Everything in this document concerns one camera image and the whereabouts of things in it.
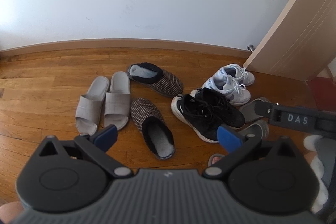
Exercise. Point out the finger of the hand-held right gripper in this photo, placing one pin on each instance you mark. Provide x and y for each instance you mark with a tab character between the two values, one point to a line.
263	108

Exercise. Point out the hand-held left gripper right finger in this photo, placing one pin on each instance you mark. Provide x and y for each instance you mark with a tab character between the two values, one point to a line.
228	138

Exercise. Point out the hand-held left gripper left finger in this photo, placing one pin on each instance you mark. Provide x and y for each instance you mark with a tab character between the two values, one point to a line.
106	136

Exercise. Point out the grey slide slipper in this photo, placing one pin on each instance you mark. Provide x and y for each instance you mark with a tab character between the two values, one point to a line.
117	102
88	108

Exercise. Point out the black white-soled sneaker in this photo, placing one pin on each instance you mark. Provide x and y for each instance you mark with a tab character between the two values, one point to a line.
225	108
197	119

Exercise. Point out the dark grey sandal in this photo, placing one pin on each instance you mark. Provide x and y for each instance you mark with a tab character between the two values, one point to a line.
249	110
256	130

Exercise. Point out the person's foot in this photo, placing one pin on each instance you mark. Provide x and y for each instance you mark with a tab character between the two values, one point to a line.
215	159

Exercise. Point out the white blue-trimmed sneaker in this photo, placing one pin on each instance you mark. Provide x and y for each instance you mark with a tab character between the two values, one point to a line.
231	88
237	73

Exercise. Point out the person's clothing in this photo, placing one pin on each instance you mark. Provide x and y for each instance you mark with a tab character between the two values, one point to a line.
316	161

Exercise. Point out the checkered fleece-lined slipper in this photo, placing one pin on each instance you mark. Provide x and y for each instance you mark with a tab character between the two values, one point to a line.
160	80
151	121

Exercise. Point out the metal door stop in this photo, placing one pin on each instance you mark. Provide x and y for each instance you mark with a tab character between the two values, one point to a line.
250	47

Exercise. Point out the beige wooden door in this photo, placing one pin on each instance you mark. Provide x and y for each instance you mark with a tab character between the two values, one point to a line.
296	22

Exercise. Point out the wooden baseboard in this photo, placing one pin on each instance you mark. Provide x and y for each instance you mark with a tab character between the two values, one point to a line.
131	45

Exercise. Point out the person's bare leg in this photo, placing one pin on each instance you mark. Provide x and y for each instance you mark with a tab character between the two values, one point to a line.
10	211

